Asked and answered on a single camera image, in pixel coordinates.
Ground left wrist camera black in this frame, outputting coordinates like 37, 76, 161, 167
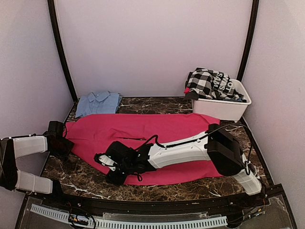
47, 121, 65, 137

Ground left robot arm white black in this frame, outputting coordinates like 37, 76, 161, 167
0, 135, 74, 208

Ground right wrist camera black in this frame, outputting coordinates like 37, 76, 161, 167
105, 141, 133, 161

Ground black white checkered shirt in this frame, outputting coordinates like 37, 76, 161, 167
184, 68, 216, 100

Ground pink trousers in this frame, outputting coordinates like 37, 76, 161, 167
64, 113, 224, 186

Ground dark blue garment in bin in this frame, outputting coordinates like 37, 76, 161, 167
236, 96, 247, 103

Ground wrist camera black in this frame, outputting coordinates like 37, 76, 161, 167
105, 141, 133, 161
47, 121, 65, 137

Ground left black corner post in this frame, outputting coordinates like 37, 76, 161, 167
47, 0, 78, 102

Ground folded light blue shirt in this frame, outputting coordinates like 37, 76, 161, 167
75, 91, 122, 118

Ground black curved front rail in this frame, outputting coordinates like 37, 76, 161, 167
42, 193, 264, 215

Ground white plastic laundry bin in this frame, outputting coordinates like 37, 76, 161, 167
192, 79, 252, 122

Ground right black corner post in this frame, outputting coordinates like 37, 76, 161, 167
236, 0, 259, 82

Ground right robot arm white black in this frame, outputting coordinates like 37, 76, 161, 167
96, 124, 262, 207

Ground black corner post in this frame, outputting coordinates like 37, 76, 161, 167
236, 0, 259, 82
47, 0, 78, 102

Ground black shirt white lettering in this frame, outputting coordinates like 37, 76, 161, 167
211, 71, 244, 102

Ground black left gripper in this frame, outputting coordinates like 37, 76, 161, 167
52, 137, 74, 162

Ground white slotted cable duct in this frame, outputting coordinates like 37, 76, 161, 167
30, 204, 228, 229

